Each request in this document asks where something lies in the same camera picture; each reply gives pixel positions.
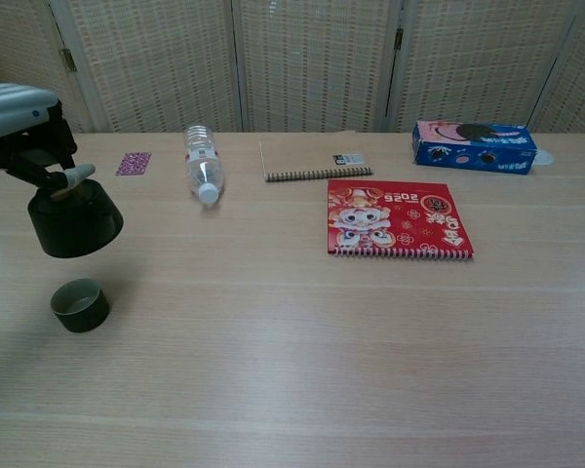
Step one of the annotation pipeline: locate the clear plastic water bottle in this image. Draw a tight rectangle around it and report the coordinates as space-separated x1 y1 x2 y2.
182 124 225 205

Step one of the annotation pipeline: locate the black teapot with loop handle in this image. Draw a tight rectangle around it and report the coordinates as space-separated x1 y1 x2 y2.
27 177 125 259

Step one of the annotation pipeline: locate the red spiral desk calendar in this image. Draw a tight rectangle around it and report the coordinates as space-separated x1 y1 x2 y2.
327 178 478 263

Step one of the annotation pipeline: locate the dark green cup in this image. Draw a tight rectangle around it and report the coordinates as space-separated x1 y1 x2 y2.
50 278 111 334

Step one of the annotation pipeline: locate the woven folding screen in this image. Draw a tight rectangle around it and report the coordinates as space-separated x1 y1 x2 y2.
0 0 585 147

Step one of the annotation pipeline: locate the kraft spiral notebook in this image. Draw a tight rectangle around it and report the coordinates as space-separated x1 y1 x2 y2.
258 130 374 184

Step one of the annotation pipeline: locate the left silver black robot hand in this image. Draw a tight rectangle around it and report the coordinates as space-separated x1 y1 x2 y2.
0 82 97 194

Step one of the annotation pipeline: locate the pink patterned card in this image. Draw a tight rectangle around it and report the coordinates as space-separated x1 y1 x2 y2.
115 151 153 176

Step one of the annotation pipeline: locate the blue cookie box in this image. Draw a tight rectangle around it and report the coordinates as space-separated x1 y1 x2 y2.
410 120 541 176

